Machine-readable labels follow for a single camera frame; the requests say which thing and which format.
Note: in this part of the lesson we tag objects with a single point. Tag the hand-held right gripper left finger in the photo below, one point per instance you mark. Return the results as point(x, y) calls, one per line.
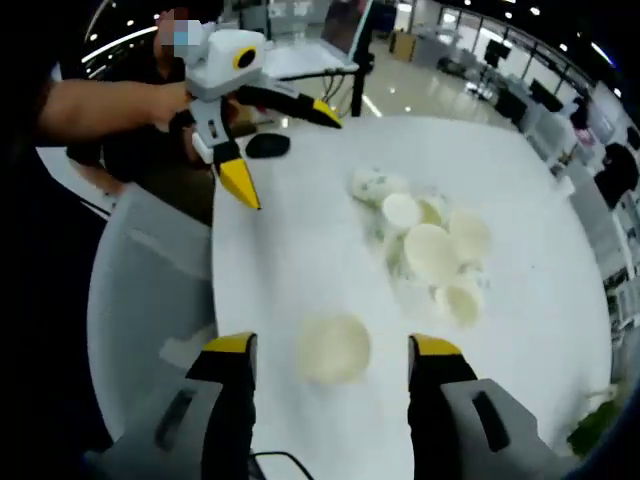
point(225, 400)

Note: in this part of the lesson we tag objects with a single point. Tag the clear acrylic panel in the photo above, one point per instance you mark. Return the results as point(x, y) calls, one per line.
point(345, 25)

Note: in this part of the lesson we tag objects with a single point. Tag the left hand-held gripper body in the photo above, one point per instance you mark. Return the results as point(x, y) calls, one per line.
point(225, 65)

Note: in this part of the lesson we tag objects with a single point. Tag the person's left hand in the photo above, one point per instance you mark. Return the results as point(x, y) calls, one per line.
point(167, 102)

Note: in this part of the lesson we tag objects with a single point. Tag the small white paper cup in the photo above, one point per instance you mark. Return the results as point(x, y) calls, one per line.
point(566, 186)

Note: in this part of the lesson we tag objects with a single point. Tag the green potted plant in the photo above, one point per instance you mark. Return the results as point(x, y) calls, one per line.
point(597, 420)

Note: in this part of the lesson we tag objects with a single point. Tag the pile of paper cups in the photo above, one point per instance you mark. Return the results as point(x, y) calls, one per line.
point(430, 252)

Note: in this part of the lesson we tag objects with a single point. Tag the black office chair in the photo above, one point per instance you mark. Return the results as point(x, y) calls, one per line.
point(617, 175)

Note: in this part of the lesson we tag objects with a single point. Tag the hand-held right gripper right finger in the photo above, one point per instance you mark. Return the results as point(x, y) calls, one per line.
point(435, 400)

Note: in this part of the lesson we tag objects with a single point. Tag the black computer mouse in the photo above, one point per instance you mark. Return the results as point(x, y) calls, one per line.
point(268, 146)

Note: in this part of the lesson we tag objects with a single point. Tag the grey office chair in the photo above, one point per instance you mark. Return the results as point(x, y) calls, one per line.
point(150, 300)

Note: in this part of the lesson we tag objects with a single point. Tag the black stand pole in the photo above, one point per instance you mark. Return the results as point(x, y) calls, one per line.
point(357, 90)

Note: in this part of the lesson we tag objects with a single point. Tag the black monitor on stand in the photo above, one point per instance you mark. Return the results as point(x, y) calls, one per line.
point(498, 50)

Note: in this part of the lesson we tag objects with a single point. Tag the brown cardboard box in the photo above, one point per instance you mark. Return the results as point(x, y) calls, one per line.
point(404, 46)

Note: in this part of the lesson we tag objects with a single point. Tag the group of ceiling spotlights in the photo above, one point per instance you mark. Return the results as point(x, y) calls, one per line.
point(535, 10)

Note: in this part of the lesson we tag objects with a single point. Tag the white side desk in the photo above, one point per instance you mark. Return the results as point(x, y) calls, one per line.
point(300, 62)

